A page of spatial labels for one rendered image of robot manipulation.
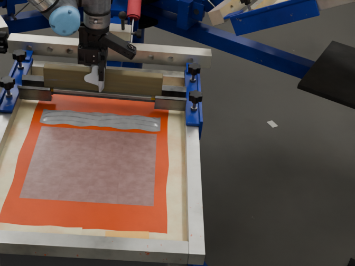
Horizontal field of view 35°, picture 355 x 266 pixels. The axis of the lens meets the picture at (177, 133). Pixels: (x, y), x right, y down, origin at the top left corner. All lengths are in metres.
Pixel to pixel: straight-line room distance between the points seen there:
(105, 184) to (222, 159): 1.68
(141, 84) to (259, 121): 1.83
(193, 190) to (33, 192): 0.41
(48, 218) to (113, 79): 0.50
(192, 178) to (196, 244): 0.23
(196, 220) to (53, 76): 0.65
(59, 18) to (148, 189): 0.49
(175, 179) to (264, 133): 1.88
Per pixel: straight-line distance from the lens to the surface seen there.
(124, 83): 1.70
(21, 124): 1.71
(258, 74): 3.91
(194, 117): 1.68
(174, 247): 1.31
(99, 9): 1.57
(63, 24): 1.41
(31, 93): 1.76
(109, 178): 1.52
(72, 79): 1.72
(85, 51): 1.64
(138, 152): 1.60
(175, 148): 1.63
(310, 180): 3.12
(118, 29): 1.95
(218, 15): 1.95
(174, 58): 1.92
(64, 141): 1.64
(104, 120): 1.70
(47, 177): 1.53
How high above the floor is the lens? 1.98
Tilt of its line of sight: 38 degrees down
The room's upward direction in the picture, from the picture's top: 7 degrees clockwise
